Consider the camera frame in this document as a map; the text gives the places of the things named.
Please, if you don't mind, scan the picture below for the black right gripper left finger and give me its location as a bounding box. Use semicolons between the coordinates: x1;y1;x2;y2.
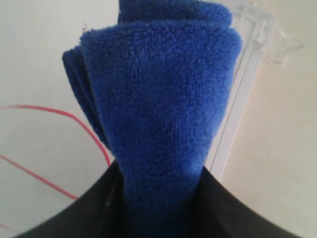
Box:
16;162;123;238

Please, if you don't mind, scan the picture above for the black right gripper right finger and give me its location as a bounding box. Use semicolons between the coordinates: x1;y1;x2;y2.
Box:
193;168;297;238

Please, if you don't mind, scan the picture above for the blue cloth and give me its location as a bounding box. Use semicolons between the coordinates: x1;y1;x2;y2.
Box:
62;0;241;238

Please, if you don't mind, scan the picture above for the white whiteboard with silver frame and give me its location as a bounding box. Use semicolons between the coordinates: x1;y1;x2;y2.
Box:
0;0;273;234

